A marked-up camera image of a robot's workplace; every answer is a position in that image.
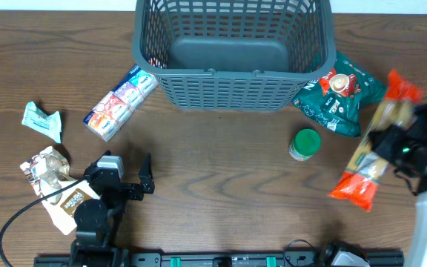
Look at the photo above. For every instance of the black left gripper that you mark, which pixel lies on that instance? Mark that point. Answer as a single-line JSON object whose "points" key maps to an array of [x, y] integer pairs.
{"points": [[136, 192]]}

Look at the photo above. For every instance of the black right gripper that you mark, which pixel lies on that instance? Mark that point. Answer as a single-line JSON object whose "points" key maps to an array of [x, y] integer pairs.
{"points": [[388, 139]]}

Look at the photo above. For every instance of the red spaghetti packet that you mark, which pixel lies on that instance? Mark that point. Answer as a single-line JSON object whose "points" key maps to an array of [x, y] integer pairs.
{"points": [[361, 178]]}

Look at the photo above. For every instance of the green coffee sachet bag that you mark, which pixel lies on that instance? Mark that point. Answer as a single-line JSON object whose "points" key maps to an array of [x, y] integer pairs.
{"points": [[334, 100]]}

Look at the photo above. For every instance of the green lid jar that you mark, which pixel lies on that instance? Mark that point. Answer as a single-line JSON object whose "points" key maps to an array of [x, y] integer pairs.
{"points": [[304, 145]]}

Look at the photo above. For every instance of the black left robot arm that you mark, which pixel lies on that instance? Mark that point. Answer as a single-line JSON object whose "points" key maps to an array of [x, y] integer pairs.
{"points": [[98, 220]]}

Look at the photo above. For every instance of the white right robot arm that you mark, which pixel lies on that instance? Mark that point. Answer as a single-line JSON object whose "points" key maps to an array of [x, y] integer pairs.
{"points": [[417, 254]]}

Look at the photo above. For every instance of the colourful tissue multipack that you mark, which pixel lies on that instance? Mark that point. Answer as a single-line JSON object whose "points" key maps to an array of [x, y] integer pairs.
{"points": [[115, 108]]}

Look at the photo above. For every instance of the beige brown snack pouch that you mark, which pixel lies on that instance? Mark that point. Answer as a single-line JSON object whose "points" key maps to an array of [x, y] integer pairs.
{"points": [[48, 172]]}

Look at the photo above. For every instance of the teal wet wipes packet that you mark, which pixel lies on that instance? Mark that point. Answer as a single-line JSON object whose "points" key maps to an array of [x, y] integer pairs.
{"points": [[49, 125]]}

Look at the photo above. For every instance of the grey plastic lattice basket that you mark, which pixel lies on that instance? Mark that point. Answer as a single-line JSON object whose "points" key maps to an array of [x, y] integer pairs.
{"points": [[249, 55]]}

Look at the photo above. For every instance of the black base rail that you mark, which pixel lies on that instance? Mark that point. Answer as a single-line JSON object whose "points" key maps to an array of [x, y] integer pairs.
{"points": [[298, 258]]}

